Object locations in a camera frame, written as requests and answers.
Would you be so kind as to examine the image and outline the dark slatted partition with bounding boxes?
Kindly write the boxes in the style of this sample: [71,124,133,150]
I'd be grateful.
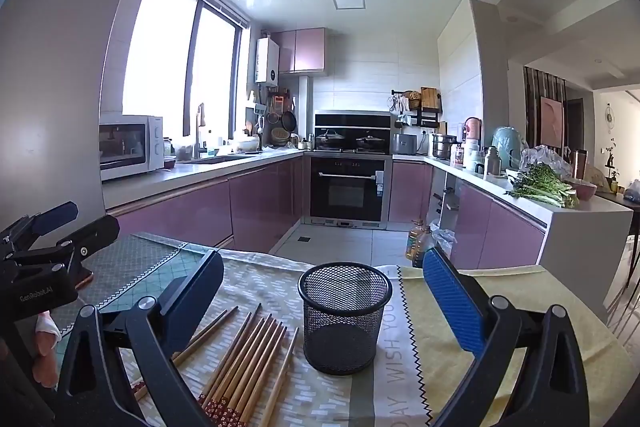
[522,66,568,158]

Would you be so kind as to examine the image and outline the patchwork printed tablecloth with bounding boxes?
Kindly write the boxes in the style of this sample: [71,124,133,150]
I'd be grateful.
[50,232,626,427]

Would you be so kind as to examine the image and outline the black wall rack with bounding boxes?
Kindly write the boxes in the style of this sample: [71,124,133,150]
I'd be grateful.
[391,87,443,130]

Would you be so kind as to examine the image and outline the pink base cabinets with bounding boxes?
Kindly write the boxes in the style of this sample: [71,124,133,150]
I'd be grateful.
[391,157,548,270]
[105,155,306,255]

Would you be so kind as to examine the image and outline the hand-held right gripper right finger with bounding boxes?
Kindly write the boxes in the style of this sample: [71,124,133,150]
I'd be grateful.
[422,247,592,427]

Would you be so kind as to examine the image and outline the bunch of wooden chopsticks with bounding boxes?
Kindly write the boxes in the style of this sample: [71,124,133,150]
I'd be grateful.
[131,303,301,427]

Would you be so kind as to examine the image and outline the green leafy vegetables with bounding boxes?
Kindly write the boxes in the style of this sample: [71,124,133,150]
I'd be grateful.
[504,162,581,209]

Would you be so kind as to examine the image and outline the grey refrigerator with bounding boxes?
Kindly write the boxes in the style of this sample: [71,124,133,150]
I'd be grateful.
[0,0,166,228]

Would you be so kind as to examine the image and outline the steel kitchen faucet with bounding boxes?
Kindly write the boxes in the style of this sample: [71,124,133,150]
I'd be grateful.
[194,103,208,160]

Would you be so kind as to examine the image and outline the steel thermos bottle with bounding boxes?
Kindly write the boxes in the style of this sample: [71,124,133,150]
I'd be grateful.
[482,146,502,176]

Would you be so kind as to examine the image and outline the white water heater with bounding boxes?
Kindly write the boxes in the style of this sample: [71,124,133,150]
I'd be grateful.
[255,38,281,85]

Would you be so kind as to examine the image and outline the white toaster oven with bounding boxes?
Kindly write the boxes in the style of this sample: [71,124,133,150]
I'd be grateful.
[99,115,166,182]

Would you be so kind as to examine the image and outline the white canister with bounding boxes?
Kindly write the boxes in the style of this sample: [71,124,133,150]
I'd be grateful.
[462,141,482,170]

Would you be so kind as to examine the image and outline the silver electric cooker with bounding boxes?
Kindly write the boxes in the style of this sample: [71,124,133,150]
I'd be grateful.
[392,133,418,155]

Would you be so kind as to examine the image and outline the yellow cooking oil bottle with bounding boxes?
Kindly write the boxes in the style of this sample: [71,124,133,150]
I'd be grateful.
[405,219,426,267]

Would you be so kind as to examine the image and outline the white kitchen countertop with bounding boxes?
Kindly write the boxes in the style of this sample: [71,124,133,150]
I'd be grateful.
[102,147,640,228]

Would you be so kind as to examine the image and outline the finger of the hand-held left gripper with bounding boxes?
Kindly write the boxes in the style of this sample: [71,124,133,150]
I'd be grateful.
[0,201,80,245]
[10,213,121,267]

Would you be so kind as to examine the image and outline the crumpled clear plastic bag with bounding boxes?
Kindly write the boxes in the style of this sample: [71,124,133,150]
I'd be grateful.
[431,227,458,258]

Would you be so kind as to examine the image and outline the framed picture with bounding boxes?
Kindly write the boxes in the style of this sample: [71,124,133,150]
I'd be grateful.
[540,96,565,148]

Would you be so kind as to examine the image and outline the wall-mounted utensil rack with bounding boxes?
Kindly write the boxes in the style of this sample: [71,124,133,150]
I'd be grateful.
[247,87,301,148]

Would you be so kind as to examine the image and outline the open white cabinet drawers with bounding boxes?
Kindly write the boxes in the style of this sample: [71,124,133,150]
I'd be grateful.
[431,167,461,253]

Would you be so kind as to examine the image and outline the black range hood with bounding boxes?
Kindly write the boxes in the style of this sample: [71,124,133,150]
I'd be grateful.
[314,111,392,154]

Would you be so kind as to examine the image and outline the steel steamer pot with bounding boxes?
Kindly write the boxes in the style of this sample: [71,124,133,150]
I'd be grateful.
[431,133,457,159]

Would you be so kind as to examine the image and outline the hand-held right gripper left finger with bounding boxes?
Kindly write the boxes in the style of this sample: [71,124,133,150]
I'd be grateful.
[54,250,226,427]

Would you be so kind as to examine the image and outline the person's left hand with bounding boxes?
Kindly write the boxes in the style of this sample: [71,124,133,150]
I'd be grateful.
[31,311,62,387]

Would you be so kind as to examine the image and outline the kitchen window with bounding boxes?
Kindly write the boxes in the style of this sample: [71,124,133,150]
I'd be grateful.
[122,0,251,142]

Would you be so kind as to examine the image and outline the black mesh utensil holder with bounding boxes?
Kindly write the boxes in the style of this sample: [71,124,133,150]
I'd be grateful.
[298,261,393,376]

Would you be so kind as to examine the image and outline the pink wall cabinet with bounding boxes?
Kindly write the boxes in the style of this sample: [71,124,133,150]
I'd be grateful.
[272,27,328,75]

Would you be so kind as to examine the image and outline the black built-in oven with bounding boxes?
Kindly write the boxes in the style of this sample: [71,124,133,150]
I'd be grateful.
[309,154,392,224]

